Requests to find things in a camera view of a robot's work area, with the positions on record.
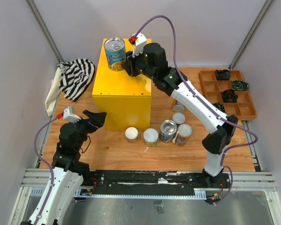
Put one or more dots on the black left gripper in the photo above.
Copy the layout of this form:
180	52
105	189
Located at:
97	120

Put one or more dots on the white-lid can near soup cans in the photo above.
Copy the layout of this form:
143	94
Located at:
178	118

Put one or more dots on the black rolled sock top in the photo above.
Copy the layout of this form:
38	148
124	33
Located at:
222	75

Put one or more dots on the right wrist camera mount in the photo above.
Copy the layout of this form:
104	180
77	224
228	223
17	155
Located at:
139	41

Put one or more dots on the black orange rolled sock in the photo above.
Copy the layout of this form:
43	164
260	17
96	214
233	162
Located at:
229	96

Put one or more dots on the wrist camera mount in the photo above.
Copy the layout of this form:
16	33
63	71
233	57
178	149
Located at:
139	41
69	115

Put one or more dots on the cream white cloth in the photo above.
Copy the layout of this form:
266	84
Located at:
53	93

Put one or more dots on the lying blue porridge can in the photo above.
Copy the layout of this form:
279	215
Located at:
178	107

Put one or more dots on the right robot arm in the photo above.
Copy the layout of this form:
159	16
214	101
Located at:
220	126

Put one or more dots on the small yellow white-lid can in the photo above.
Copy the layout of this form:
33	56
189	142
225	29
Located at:
131	134

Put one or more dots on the green patterned rolled sock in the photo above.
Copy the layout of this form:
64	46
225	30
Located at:
240	85

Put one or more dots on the wooden divided organizer tray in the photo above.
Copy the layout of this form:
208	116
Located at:
211	88

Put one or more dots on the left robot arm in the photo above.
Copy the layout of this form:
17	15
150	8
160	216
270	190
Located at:
67	173

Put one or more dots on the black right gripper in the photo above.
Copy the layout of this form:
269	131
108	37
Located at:
128	66

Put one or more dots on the purple-label can with spoon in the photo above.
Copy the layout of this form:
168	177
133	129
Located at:
184	131

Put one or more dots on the yellow-green can clear lid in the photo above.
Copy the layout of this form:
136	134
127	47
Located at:
150	136

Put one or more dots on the dark rolled sock lower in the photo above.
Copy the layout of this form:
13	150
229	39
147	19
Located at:
219	106

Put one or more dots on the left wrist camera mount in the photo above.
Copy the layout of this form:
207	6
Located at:
69	115

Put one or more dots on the blue Progresso soup can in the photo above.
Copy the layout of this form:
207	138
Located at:
115	50
168	129

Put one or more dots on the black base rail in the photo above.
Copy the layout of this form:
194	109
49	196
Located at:
151	183

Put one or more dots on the black white striped cloth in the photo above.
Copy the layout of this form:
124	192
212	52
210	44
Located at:
76	77

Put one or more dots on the yellow wooden cabinet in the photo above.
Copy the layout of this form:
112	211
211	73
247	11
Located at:
125	99

